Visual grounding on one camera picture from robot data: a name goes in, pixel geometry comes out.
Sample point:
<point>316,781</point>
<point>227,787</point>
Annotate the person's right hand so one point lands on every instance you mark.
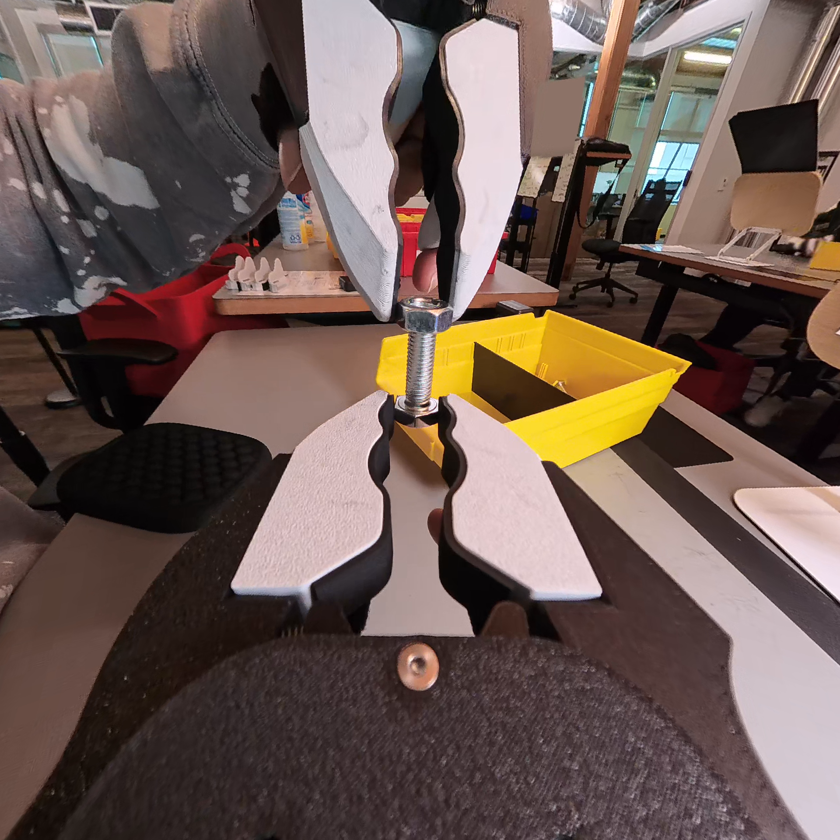
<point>436,525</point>

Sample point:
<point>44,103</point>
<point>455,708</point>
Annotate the yellow plastic bin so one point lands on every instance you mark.
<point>825,256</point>
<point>590,407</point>

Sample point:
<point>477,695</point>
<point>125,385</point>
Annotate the red storage bag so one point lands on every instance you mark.
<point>728,387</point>

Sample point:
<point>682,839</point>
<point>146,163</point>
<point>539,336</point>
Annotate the red plastic bin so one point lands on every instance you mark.
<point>408,249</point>

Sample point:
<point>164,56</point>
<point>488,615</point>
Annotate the wooden support post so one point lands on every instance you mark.
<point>607,79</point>

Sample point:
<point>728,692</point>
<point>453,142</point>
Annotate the tall black standing desk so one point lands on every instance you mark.
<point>577,197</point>

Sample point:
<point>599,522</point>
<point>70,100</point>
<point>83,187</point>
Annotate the person's left forearm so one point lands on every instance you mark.
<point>131,164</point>

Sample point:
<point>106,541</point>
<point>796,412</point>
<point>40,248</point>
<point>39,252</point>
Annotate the silver hex nut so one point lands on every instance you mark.
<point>426,318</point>

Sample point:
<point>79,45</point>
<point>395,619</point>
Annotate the red tote bag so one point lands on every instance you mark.
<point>170,315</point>

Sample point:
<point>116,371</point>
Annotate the small white plastic clip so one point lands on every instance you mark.
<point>235,274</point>
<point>249,272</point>
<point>278,274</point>
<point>264,272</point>

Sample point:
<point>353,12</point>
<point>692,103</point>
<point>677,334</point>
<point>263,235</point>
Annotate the white wipes canister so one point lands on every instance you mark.
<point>293,223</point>

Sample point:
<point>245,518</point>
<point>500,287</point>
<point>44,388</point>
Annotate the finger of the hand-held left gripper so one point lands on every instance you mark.
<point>348,131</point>
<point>489,131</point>

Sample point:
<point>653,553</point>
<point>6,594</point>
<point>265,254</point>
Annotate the black honeycomb armrest pad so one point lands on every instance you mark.
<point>164,472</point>

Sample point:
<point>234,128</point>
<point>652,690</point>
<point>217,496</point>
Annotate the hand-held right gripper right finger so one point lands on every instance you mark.
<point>512,512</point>

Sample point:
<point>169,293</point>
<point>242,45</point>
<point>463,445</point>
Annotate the small black box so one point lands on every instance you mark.
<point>510,307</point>

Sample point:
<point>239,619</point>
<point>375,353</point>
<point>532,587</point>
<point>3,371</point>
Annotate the wooden desk with black legs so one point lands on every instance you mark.
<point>722,272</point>

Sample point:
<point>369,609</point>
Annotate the wooden and white document stand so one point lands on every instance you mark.
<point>800,531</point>

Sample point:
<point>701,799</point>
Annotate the blue storage crate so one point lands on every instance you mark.
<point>523,211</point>

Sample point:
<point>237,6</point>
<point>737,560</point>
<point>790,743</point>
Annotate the white paper sheet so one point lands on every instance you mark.
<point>533,177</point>
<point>565,174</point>

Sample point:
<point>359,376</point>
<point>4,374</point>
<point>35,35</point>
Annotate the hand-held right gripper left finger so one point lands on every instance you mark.
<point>321,499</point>

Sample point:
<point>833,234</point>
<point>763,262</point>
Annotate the black office chair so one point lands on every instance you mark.
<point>646,216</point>

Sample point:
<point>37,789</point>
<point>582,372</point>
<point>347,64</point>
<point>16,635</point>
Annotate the person's left hand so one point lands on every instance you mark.
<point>410,164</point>

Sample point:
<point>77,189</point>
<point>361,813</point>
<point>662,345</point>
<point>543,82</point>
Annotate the wooden top work table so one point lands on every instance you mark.
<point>512,289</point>

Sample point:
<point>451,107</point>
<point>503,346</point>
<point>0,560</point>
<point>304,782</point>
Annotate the black bin divider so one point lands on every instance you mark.
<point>512,387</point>

